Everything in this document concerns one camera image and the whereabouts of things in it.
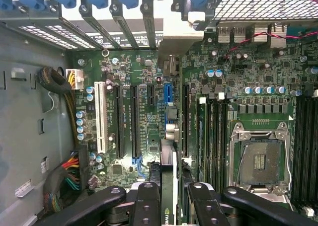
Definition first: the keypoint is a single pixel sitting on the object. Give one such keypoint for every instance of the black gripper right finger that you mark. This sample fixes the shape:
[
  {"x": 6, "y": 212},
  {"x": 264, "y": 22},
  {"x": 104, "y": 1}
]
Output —
[{"x": 208, "y": 208}]

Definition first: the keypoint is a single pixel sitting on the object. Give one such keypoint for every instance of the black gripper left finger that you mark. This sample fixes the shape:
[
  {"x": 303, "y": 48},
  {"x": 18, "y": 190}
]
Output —
[{"x": 146, "y": 206}]

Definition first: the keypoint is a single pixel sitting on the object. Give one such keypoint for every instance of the thin socket locking lever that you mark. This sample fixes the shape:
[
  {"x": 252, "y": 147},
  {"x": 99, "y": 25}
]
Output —
[{"x": 241, "y": 164}]

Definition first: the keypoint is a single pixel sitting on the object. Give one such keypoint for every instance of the metal socket cover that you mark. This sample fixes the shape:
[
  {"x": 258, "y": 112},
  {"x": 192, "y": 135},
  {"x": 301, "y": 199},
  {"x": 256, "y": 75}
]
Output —
[{"x": 273, "y": 197}]

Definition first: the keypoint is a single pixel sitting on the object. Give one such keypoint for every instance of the black RAM slot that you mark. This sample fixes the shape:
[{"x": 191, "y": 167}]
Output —
[
  {"x": 309, "y": 149},
  {"x": 217, "y": 141},
  {"x": 224, "y": 141},
  {"x": 316, "y": 149},
  {"x": 300, "y": 149},
  {"x": 210, "y": 141}
]

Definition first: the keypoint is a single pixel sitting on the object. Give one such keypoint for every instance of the CPU socket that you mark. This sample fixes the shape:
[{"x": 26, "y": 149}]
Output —
[{"x": 261, "y": 159}]

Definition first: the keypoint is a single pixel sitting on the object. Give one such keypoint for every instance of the black main power connector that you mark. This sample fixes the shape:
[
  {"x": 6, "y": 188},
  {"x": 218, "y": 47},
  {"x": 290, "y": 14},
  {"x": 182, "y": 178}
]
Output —
[{"x": 83, "y": 166}]

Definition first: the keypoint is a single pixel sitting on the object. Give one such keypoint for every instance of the long black expansion slot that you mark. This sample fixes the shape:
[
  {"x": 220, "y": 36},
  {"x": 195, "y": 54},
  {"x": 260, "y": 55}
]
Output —
[
  {"x": 120, "y": 121},
  {"x": 135, "y": 121},
  {"x": 185, "y": 121}
]

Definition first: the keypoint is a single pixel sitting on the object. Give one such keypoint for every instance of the white expansion slot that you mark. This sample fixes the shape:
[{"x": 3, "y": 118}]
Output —
[{"x": 100, "y": 116}]

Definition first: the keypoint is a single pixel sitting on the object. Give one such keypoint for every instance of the short black expansion slot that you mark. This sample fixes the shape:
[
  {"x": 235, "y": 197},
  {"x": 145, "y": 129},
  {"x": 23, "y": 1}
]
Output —
[{"x": 152, "y": 94}]

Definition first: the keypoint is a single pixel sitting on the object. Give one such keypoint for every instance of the blue expansion slot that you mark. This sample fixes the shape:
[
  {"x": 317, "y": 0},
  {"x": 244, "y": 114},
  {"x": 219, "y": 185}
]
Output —
[{"x": 168, "y": 94}]

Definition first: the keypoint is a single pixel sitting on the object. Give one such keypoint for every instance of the green motherboard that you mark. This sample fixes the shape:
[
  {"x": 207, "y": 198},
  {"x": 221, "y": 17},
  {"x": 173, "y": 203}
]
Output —
[{"x": 248, "y": 69}]

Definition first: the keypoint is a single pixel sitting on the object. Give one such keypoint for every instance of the white power connector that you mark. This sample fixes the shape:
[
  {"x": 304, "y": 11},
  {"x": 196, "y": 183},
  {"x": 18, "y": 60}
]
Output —
[{"x": 78, "y": 78}]

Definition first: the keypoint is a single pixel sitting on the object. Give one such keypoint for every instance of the dark grey PC case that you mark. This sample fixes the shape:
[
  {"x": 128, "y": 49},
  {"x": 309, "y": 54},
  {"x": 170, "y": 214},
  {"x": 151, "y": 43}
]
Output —
[{"x": 24, "y": 126}]

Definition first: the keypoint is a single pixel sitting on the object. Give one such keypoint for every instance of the metal slot cover bracket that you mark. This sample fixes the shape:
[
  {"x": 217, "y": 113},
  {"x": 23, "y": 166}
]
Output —
[
  {"x": 92, "y": 27},
  {"x": 149, "y": 27},
  {"x": 124, "y": 27}
]

